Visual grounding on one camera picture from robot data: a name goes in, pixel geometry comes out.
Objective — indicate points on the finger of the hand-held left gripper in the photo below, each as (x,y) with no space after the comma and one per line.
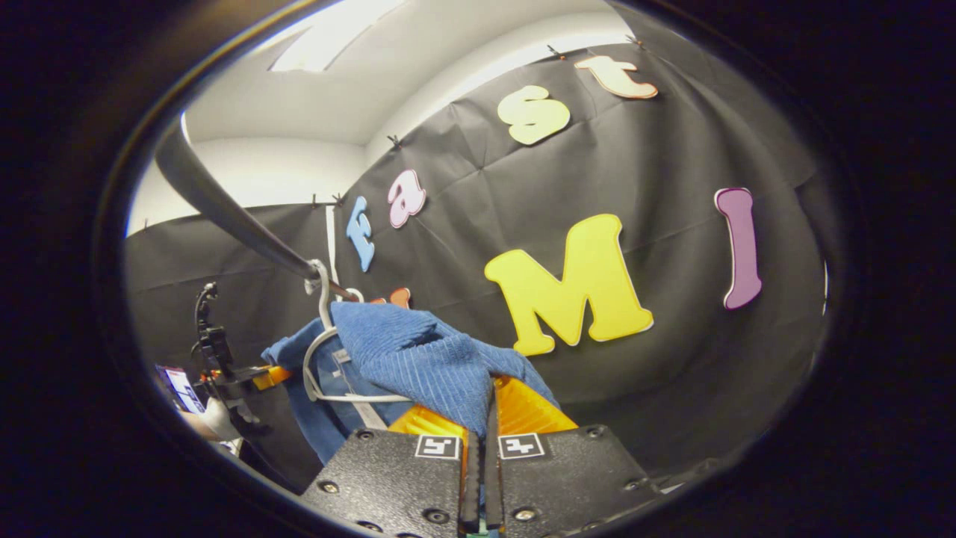
(270,376)

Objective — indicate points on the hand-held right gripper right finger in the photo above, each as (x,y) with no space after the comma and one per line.
(567,478)

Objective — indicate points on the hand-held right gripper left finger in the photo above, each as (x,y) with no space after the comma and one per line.
(388,478)

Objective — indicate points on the white hanger with hook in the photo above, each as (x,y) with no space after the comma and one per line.
(323,299)

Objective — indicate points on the blue jacket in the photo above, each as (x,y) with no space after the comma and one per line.
(426,359)

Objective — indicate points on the black clothes rack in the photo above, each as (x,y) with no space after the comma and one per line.
(224,209)

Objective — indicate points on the black backdrop cloth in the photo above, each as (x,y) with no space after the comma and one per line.
(597,172)

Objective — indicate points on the large ceiling light panel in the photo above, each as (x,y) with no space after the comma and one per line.
(328,37)

